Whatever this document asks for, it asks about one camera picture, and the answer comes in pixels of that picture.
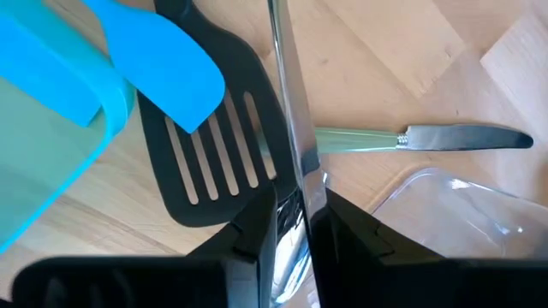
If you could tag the long black slotted turner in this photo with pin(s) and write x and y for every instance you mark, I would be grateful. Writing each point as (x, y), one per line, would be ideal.
(240, 64)

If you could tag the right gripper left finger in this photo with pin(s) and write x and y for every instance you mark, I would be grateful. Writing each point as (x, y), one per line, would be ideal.
(150, 282)

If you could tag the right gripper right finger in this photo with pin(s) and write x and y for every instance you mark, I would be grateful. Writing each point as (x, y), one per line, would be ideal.
(406, 282)

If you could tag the teal silicone spatula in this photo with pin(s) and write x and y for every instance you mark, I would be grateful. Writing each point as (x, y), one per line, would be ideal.
(171, 64)

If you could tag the clear plastic container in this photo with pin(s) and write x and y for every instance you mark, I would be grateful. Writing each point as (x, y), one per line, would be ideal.
(462, 214)

